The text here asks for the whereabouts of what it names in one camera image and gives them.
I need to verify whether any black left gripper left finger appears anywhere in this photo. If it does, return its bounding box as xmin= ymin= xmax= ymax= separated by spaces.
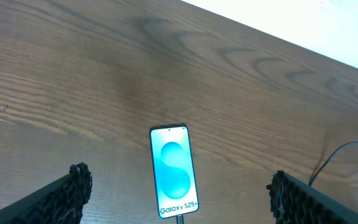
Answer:
xmin=0 ymin=162 xmax=93 ymax=224

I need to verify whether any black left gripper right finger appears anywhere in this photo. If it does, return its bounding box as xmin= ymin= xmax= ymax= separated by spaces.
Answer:
xmin=266 ymin=170 xmax=358 ymax=224

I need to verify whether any black USB charging cable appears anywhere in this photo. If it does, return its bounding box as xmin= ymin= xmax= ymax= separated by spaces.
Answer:
xmin=175 ymin=141 xmax=358 ymax=224

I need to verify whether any blue Samsung Galaxy smartphone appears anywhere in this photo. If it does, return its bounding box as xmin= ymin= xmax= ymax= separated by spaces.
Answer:
xmin=149 ymin=123 xmax=200 ymax=224

